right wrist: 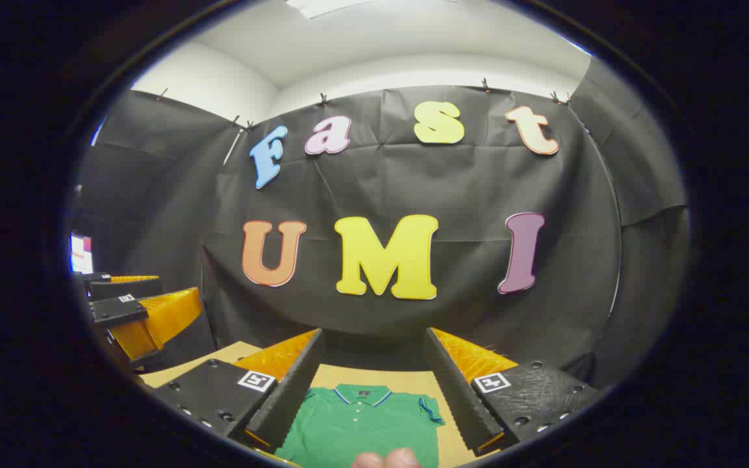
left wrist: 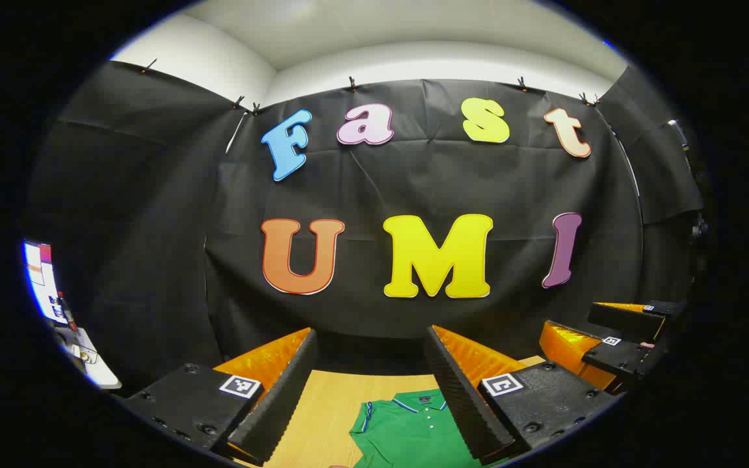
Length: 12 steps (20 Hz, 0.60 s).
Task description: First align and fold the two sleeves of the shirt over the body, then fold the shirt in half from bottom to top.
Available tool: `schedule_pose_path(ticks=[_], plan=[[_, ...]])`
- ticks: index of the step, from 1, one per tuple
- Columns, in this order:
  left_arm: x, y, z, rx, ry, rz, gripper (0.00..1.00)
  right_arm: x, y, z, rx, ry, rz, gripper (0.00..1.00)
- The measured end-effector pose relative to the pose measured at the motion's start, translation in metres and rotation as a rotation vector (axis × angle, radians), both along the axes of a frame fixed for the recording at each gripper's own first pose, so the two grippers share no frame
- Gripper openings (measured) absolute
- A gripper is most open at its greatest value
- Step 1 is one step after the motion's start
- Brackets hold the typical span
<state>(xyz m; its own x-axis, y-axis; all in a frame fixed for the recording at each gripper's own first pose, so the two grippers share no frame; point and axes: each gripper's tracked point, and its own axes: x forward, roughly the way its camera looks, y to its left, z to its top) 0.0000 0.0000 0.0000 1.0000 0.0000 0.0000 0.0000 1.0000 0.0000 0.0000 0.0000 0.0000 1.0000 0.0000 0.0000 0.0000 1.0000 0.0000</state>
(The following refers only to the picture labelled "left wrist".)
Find black backdrop cloth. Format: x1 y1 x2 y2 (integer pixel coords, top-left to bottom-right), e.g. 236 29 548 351
23 60 707 391

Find green T-shirt with striped collar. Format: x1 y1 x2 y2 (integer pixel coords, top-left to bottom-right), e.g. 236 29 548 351
348 389 508 468

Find computer monitor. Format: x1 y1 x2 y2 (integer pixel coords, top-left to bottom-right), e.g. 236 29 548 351
23 240 70 326

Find small white side table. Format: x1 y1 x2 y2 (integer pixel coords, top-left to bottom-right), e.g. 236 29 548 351
56 325 122 391

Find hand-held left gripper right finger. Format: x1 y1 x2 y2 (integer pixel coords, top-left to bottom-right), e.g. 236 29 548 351
423 325 619 465

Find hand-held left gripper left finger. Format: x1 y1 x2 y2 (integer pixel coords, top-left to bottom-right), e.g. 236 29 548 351
121 327 319 465

